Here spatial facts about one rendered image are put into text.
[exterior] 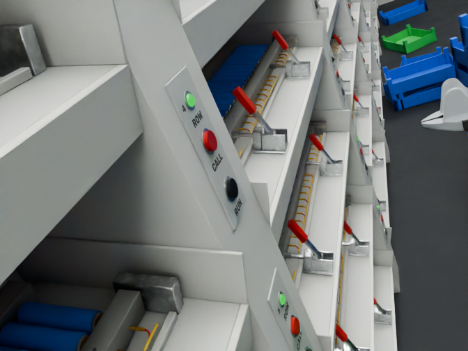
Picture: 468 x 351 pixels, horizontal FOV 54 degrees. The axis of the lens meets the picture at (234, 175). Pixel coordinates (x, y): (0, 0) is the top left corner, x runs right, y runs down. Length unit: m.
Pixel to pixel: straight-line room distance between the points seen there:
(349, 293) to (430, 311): 0.39
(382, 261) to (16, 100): 1.08
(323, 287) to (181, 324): 0.32
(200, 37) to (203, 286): 0.21
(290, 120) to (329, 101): 0.38
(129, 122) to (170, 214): 0.08
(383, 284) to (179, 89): 0.95
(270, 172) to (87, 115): 0.31
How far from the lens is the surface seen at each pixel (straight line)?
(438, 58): 2.46
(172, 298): 0.36
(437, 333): 1.22
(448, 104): 0.68
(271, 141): 0.56
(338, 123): 1.04
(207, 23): 0.43
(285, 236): 0.69
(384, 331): 1.11
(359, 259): 0.98
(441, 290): 1.31
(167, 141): 0.30
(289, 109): 0.68
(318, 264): 0.66
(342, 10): 1.68
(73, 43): 0.30
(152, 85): 0.30
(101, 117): 0.26
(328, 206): 0.79
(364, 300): 0.90
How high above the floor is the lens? 0.91
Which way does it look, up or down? 24 degrees down
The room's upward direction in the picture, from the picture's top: 24 degrees counter-clockwise
